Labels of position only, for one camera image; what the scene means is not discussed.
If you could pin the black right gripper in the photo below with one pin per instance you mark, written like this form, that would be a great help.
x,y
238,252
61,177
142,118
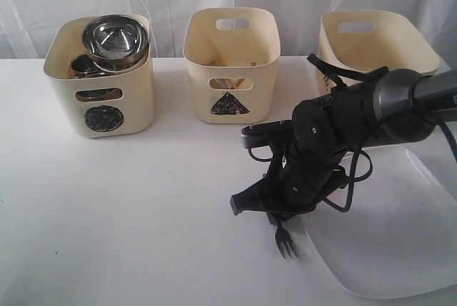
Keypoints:
x,y
306,174

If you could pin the steel fork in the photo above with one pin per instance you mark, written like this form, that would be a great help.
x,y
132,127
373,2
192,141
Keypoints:
x,y
283,239

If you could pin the white square plate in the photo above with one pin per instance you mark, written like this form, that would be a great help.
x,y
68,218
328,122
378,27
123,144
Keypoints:
x,y
399,237

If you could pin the stainless steel bowl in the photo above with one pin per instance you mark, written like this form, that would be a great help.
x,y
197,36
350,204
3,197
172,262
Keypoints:
x,y
115,39

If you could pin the steel table knife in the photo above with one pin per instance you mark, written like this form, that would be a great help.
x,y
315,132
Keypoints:
x,y
221,83

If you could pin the white ceramic bowl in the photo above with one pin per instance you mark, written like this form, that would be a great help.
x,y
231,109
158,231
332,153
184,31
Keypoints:
x,y
121,69

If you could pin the cream bin with triangle mark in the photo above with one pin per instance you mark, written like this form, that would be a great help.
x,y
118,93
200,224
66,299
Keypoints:
x,y
236,42

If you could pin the cream bin with circle mark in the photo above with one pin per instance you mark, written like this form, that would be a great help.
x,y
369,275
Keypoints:
x,y
131,112

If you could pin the cream bin with square mark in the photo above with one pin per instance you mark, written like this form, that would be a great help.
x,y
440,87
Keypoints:
x,y
364,40

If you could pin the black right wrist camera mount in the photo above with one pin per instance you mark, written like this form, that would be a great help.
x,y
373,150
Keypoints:
x,y
272,134

